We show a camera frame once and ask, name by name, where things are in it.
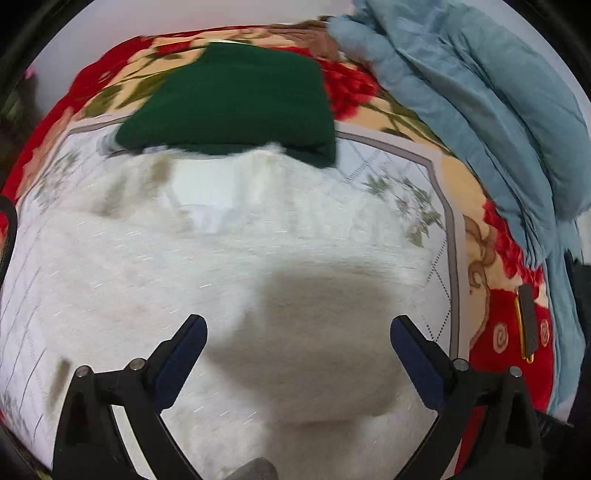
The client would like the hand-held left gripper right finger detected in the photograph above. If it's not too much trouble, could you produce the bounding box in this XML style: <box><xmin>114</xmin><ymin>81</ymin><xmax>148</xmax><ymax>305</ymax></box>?
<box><xmin>390</xmin><ymin>315</ymin><xmax>543</xmax><ymax>480</ymax></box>

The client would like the light blue quilt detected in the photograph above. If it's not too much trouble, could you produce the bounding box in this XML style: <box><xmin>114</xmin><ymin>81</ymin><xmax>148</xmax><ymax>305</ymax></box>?
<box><xmin>323</xmin><ymin>0</ymin><xmax>591</xmax><ymax>414</ymax></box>

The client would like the folded dark green garment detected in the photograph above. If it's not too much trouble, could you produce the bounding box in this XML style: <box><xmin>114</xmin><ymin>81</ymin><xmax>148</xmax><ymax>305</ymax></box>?
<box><xmin>115</xmin><ymin>41</ymin><xmax>337</xmax><ymax>168</ymax></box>

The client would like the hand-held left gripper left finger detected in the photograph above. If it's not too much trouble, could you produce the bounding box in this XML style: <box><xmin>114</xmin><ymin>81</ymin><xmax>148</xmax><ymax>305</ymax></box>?
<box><xmin>52</xmin><ymin>314</ymin><xmax>208</xmax><ymax>480</ymax></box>

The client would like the white fuzzy sweater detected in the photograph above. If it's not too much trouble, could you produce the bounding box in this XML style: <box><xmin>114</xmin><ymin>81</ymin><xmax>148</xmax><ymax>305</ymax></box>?
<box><xmin>9</xmin><ymin>142</ymin><xmax>455</xmax><ymax>480</ymax></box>

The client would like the red floral printed blanket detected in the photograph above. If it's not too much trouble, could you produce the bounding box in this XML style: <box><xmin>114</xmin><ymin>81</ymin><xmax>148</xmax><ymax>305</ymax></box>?
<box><xmin>0</xmin><ymin>21</ymin><xmax>573</xmax><ymax>480</ymax></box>

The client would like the black and yellow clip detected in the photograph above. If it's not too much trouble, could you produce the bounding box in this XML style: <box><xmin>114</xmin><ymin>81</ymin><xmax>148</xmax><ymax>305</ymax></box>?
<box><xmin>514</xmin><ymin>284</ymin><xmax>540</xmax><ymax>364</ymax></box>

